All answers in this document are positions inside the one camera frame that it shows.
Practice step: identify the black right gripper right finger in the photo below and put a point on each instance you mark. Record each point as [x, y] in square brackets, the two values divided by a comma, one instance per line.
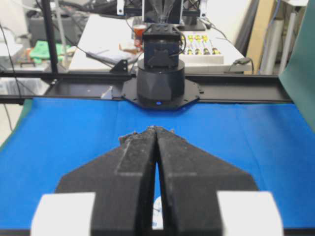
[189, 181]

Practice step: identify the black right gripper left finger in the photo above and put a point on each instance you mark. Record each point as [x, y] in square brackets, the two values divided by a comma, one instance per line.
[123, 182]

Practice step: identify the white blue striped towel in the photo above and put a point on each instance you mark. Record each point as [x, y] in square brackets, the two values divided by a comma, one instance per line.
[157, 221]

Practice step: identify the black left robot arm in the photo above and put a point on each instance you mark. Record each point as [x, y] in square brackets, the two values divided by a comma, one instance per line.
[160, 66]

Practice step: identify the blue table mat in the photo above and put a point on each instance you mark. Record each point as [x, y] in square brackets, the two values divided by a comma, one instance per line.
[272, 142]

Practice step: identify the white side desk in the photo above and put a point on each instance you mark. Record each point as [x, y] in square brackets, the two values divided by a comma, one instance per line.
[107, 36]

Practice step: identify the green backdrop sheet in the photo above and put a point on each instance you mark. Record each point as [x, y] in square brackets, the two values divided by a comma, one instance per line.
[298, 78]

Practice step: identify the red drink cup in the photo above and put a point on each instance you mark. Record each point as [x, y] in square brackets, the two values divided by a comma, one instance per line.
[138, 31]

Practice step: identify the green cloth on shelf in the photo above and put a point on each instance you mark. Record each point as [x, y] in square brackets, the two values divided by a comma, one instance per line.
[41, 51]

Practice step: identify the black monitor stand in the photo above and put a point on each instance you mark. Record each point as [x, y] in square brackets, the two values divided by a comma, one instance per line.
[191, 21]

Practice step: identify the black aluminium frame rail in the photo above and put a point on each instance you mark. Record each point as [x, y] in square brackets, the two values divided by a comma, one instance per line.
[225, 89]

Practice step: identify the black vertical frame post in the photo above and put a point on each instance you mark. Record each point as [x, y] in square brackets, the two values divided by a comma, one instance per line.
[49, 28]

